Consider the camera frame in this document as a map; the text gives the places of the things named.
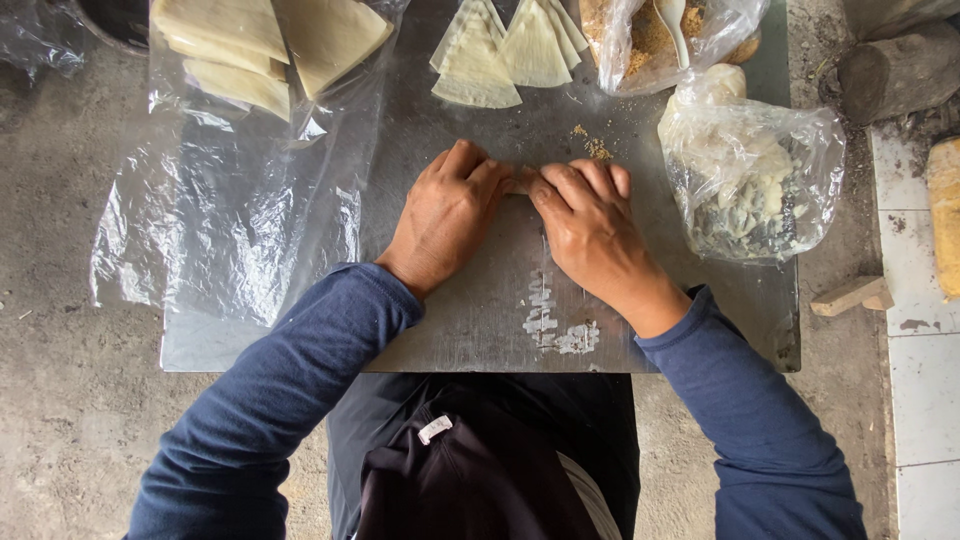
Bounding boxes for dark round pot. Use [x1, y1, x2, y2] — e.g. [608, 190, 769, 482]
[73, 0, 152, 58]

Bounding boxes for clear plastic sheet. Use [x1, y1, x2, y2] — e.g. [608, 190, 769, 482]
[89, 0, 411, 332]

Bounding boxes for steel-topped small table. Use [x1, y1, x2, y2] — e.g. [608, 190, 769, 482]
[159, 0, 801, 375]

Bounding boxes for person's right hand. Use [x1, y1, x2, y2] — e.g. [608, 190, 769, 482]
[524, 157, 693, 339]

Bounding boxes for small wooden block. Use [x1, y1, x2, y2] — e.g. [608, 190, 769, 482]
[809, 275, 896, 318]

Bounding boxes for person's left hand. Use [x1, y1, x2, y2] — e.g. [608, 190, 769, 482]
[374, 138, 519, 302]

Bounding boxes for crumpled clear plastic bag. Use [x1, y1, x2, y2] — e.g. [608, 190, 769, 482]
[0, 0, 88, 82]

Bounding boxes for pale dough wrapper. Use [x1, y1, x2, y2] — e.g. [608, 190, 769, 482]
[501, 166, 543, 197]

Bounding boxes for plastic bag of white filling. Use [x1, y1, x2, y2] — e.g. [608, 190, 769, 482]
[657, 63, 848, 265]

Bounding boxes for square-cornered stack of dough wrappers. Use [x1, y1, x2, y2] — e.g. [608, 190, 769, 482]
[273, 0, 396, 103]

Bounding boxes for large stack of dough wrappers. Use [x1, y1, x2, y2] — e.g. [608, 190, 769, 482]
[149, 0, 291, 81]

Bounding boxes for fanned triangular dough wrappers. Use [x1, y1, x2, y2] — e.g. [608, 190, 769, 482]
[498, 0, 591, 90]
[429, 0, 525, 111]

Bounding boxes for grey wooden log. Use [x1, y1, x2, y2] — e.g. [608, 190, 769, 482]
[834, 22, 960, 126]

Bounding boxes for white plastic spoon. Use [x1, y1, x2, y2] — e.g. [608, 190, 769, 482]
[653, 0, 693, 72]

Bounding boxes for person's dark apron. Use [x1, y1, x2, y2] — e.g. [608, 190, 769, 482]
[325, 372, 642, 540]

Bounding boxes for thin stack of dough wrappers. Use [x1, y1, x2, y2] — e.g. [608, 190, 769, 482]
[182, 57, 292, 123]

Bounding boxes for yellow rounded object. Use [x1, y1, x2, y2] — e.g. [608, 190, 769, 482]
[925, 135, 960, 303]

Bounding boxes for plastic bag of brown crumbs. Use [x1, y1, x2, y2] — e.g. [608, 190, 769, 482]
[578, 0, 773, 99]

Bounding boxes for spilled brown crumbs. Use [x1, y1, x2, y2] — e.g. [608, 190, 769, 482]
[569, 123, 615, 162]

